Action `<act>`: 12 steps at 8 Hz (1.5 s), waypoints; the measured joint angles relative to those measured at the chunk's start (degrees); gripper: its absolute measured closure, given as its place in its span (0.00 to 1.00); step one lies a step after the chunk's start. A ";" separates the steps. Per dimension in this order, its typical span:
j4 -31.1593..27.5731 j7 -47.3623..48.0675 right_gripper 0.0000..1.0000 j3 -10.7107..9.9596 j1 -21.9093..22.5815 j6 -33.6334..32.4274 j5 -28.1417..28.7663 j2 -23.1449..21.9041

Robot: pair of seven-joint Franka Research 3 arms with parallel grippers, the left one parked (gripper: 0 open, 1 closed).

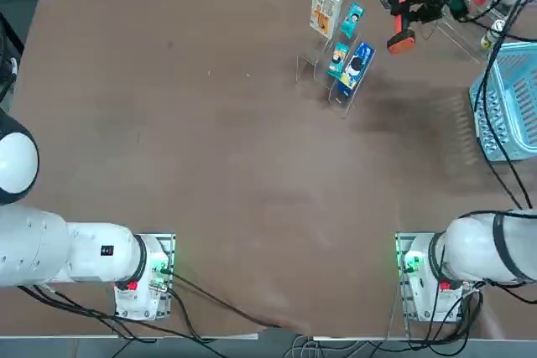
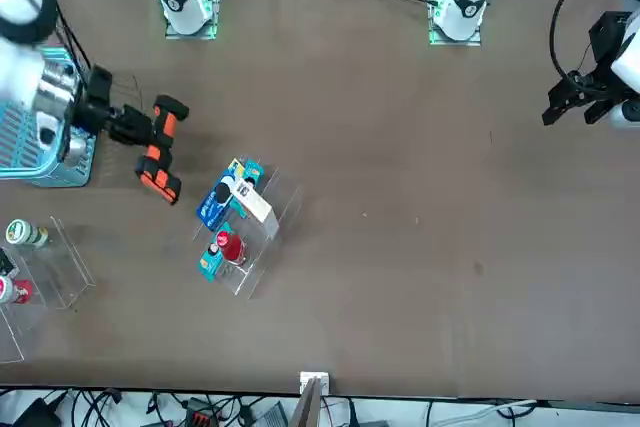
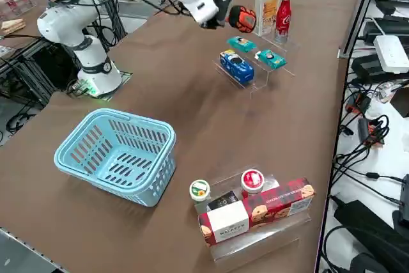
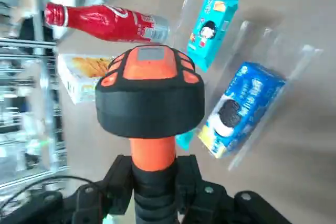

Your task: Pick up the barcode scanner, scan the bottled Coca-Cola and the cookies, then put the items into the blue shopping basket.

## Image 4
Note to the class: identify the teal cartoon snack packet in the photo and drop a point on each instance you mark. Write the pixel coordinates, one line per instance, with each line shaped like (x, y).
(210, 30)
(185, 141)

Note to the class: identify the orange black barcode scanner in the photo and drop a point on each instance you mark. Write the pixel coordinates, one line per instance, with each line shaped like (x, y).
(149, 103)

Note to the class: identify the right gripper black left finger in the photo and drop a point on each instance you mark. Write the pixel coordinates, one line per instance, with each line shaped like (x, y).
(118, 182)

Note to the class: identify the blue Oreo cookie box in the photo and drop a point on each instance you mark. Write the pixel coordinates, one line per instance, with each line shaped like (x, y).
(246, 103)

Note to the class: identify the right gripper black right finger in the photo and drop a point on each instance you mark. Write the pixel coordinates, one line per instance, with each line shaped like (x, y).
(189, 179)

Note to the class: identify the white cookie box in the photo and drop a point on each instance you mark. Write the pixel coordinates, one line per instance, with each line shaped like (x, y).
(78, 82)

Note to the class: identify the red Coca-Cola bottle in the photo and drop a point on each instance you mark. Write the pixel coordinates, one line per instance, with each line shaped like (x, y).
(105, 22)

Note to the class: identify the clear acrylic stepped shelf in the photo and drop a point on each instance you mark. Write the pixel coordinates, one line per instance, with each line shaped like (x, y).
(294, 58)

